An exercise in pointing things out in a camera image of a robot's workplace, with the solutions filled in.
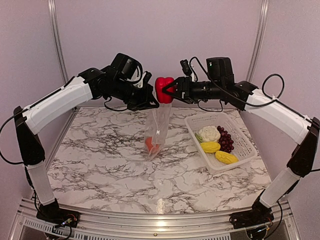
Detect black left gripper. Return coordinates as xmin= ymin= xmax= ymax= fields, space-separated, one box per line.
xmin=111 ymin=77 xmax=160 ymax=111

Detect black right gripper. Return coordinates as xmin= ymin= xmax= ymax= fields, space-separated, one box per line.
xmin=161 ymin=76 xmax=225 ymax=104

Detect red toy bell pepper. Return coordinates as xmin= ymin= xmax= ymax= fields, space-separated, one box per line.
xmin=155 ymin=77 xmax=174 ymax=104

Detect clear zip top bag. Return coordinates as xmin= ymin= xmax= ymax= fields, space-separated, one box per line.
xmin=144 ymin=103 xmax=172 ymax=161

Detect orange toy pumpkin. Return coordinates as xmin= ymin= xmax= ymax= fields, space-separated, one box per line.
xmin=145 ymin=137 xmax=160 ymax=153

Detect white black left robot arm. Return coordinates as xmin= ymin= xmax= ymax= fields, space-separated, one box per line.
xmin=13 ymin=53 xmax=159 ymax=223

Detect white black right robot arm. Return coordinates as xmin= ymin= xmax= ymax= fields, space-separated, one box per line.
xmin=155 ymin=57 xmax=320 ymax=229

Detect white toy cauliflower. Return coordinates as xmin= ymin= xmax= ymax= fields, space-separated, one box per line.
xmin=198 ymin=125 xmax=221 ymax=142

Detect dark red toy grapes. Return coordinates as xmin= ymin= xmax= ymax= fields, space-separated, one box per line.
xmin=217 ymin=125 xmax=235 ymax=153

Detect white plastic mesh basket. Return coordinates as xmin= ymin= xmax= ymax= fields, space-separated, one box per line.
xmin=185 ymin=112 xmax=258 ymax=175

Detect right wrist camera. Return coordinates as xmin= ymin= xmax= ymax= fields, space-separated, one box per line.
xmin=180 ymin=59 xmax=194 ymax=81

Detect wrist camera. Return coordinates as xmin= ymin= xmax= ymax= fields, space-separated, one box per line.
xmin=135 ymin=71 xmax=152 ymax=88
xmin=180 ymin=59 xmax=194 ymax=81

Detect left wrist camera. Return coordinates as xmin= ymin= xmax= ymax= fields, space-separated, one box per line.
xmin=135 ymin=71 xmax=152 ymax=88

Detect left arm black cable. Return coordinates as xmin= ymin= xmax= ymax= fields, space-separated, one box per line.
xmin=102 ymin=96 xmax=128 ymax=112

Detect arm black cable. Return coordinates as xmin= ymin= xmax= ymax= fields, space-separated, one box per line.
xmin=261 ymin=73 xmax=286 ymax=101
xmin=102 ymin=96 xmax=128 ymax=112

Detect right aluminium frame post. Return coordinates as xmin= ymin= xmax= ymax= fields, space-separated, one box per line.
xmin=245 ymin=0 xmax=270 ymax=83

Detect aluminium frame post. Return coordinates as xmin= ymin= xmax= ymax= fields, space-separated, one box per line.
xmin=47 ymin=0 xmax=70 ymax=84
xmin=245 ymin=0 xmax=270 ymax=83

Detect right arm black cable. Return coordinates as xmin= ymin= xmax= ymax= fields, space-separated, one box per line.
xmin=261 ymin=73 xmax=286 ymax=101

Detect left aluminium frame post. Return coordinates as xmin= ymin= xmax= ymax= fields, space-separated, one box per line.
xmin=47 ymin=0 xmax=70 ymax=84

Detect aluminium front rail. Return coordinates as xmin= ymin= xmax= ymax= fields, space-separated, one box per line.
xmin=9 ymin=197 xmax=301 ymax=240

